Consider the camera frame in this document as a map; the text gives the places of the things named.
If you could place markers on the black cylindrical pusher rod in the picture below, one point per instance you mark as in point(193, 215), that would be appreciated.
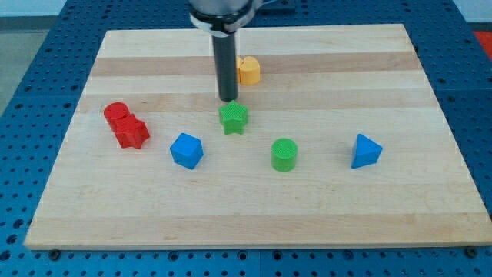
point(225, 66)

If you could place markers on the green star block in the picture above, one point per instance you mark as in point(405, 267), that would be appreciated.
point(233, 117)

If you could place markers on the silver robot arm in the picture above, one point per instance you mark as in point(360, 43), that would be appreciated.
point(221, 19)

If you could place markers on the red star block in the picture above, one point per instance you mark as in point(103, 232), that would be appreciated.
point(131, 132)

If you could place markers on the yellow heart block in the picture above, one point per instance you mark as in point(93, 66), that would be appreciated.
point(249, 70)

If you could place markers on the blue cube block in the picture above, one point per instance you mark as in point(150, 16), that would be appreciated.
point(187, 150)

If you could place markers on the green cylinder block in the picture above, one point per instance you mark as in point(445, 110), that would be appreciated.
point(284, 154)

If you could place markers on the red cylinder block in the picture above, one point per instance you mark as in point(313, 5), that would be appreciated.
point(114, 112)

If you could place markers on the wooden board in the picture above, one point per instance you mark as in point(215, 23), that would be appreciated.
point(320, 86)

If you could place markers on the blue triangle block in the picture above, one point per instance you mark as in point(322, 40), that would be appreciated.
point(365, 152)

